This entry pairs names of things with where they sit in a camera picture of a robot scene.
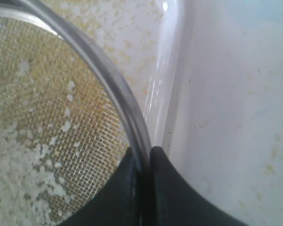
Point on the white square plastic tray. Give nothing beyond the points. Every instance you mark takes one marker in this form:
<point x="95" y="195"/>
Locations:
<point x="143" y="39"/>

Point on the yellow and white grain mixture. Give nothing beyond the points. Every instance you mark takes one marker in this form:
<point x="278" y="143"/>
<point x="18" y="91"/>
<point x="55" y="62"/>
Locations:
<point x="49" y="106"/>

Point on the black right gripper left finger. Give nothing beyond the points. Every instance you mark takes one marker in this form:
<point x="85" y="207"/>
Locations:
<point x="116" y="204"/>

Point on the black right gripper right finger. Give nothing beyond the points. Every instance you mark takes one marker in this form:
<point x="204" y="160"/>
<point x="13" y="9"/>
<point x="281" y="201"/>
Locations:
<point x="178" y="204"/>

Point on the round steel sieve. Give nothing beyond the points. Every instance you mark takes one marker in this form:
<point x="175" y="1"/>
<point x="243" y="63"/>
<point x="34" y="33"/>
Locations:
<point x="61" y="117"/>

